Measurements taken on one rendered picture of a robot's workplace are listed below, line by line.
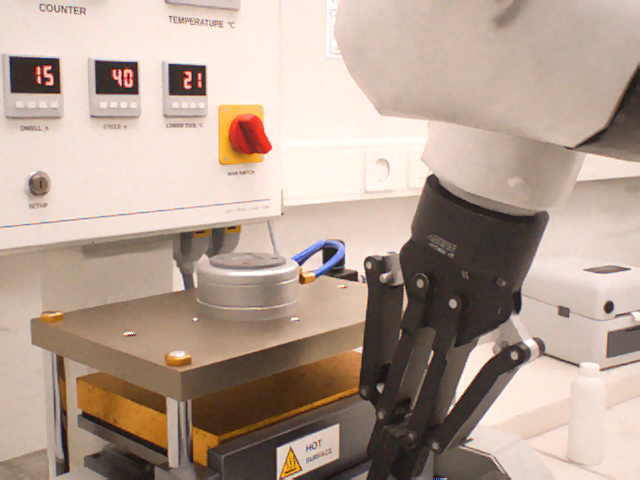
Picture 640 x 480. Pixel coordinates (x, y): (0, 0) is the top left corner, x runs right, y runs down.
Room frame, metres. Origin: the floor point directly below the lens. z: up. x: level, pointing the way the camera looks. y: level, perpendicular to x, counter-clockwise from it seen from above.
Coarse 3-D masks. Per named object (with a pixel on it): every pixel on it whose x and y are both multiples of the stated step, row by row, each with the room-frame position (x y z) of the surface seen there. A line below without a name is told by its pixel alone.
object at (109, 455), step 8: (104, 448) 0.62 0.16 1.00; (104, 456) 0.62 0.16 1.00; (112, 456) 0.61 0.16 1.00; (120, 456) 0.63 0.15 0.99; (120, 464) 0.60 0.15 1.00; (128, 464) 0.60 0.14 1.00; (136, 464) 0.59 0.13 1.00; (152, 464) 0.59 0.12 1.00; (136, 472) 0.59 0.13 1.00; (144, 472) 0.59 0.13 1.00; (152, 472) 0.59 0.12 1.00
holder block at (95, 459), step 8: (88, 456) 0.62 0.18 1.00; (96, 456) 0.62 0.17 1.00; (88, 464) 0.62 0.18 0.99; (96, 464) 0.61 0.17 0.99; (104, 464) 0.61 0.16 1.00; (112, 464) 0.61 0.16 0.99; (360, 464) 0.61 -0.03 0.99; (368, 464) 0.62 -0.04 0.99; (96, 472) 0.61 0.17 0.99; (104, 472) 0.60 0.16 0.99; (112, 472) 0.60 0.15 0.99; (120, 472) 0.60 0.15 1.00; (128, 472) 0.60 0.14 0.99; (344, 472) 0.60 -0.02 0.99; (352, 472) 0.61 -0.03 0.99; (360, 472) 0.61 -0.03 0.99
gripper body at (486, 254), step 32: (448, 192) 0.48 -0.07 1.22; (416, 224) 0.49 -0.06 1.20; (448, 224) 0.47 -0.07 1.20; (480, 224) 0.46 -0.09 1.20; (512, 224) 0.46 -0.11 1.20; (544, 224) 0.48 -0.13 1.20; (416, 256) 0.52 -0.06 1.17; (448, 256) 0.47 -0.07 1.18; (480, 256) 0.46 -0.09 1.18; (512, 256) 0.47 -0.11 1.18; (448, 288) 0.50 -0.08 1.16; (480, 288) 0.48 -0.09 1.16; (512, 288) 0.48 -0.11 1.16; (480, 320) 0.48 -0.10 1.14
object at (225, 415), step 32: (352, 352) 0.70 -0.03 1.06; (96, 384) 0.61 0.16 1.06; (128, 384) 0.61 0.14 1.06; (256, 384) 0.61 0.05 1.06; (288, 384) 0.61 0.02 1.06; (320, 384) 0.61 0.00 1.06; (352, 384) 0.61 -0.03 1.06; (96, 416) 0.61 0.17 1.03; (128, 416) 0.58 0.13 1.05; (160, 416) 0.55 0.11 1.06; (224, 416) 0.54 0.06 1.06; (256, 416) 0.54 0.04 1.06; (288, 416) 0.55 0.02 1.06; (128, 448) 0.58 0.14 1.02; (160, 448) 0.56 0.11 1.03
